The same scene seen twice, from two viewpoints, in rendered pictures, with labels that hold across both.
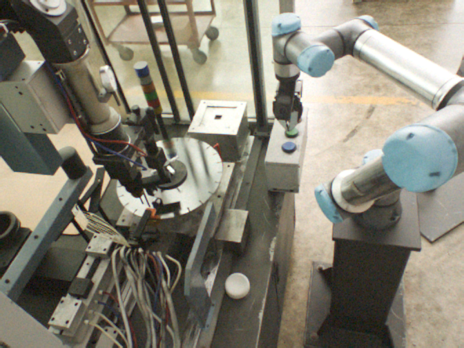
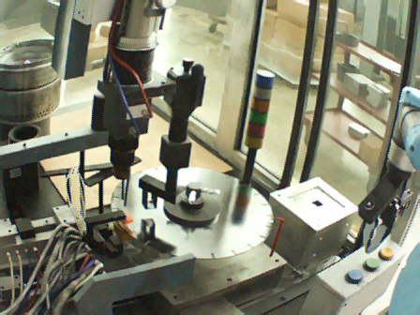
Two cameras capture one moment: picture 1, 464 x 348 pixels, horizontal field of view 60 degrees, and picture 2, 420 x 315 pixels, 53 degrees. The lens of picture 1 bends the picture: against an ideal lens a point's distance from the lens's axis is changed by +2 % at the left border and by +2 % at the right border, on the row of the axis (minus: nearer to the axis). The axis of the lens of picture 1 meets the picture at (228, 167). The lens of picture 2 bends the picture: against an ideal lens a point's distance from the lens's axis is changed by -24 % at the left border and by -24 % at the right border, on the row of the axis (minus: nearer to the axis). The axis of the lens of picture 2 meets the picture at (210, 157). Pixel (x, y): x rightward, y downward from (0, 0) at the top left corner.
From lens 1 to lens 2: 0.39 m
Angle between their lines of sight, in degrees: 29
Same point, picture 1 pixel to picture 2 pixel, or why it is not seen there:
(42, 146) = (76, 43)
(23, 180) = not seen: hidden behind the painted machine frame
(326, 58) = not seen: outside the picture
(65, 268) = (34, 213)
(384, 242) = not seen: outside the picture
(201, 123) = (293, 197)
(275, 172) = (317, 296)
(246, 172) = (294, 287)
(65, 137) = (154, 132)
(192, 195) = (189, 243)
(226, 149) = (296, 247)
